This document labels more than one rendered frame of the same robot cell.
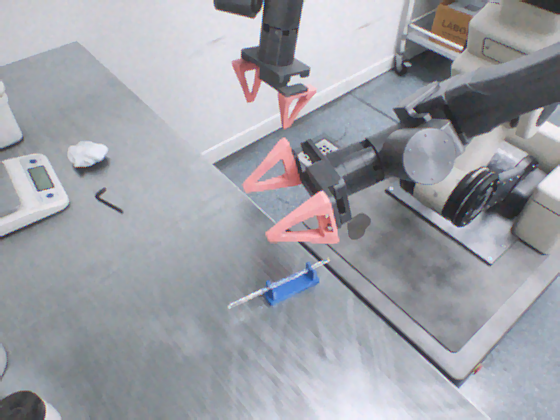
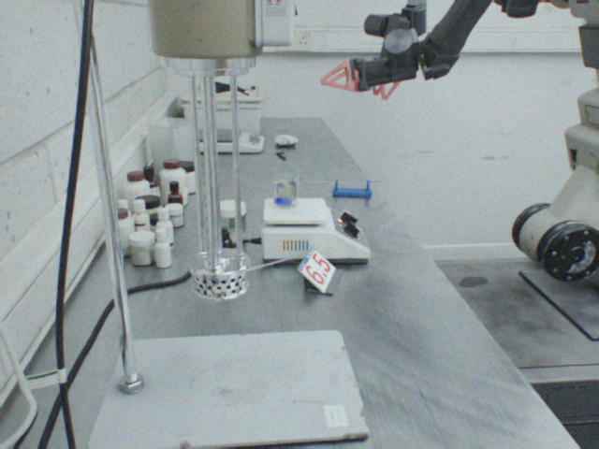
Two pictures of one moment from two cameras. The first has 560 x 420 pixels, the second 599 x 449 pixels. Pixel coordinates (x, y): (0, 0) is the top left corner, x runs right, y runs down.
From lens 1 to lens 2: 0.99 m
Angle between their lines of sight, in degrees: 38
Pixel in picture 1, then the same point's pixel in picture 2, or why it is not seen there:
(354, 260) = not seen: hidden behind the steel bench
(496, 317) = (568, 369)
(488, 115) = (442, 35)
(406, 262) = (501, 311)
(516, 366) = not seen: outside the picture
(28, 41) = (292, 108)
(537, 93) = (454, 13)
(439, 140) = (404, 35)
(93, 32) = (333, 115)
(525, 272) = not seen: outside the picture
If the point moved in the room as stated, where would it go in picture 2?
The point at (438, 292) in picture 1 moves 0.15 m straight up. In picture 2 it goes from (517, 335) to (526, 286)
